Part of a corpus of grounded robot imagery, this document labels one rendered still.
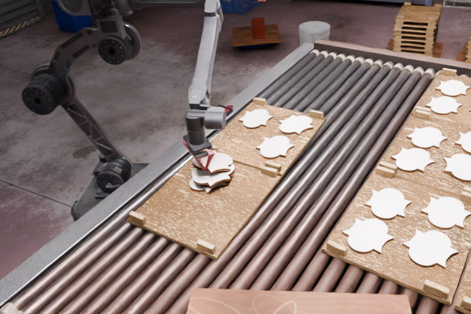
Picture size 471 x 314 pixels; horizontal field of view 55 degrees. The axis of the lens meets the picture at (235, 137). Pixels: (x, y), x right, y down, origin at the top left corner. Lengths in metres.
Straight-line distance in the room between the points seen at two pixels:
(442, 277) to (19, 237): 2.46
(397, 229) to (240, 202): 0.49
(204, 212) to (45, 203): 1.96
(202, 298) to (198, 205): 0.45
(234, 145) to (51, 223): 1.67
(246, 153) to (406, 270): 0.72
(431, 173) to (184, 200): 0.84
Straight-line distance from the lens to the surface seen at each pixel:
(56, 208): 3.23
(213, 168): 1.54
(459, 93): 2.16
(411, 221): 1.48
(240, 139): 1.80
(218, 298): 1.13
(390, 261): 1.36
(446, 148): 1.81
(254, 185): 1.57
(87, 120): 2.71
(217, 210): 1.49
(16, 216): 3.30
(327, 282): 1.31
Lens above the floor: 1.94
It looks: 34 degrees down
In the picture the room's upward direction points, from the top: 6 degrees counter-clockwise
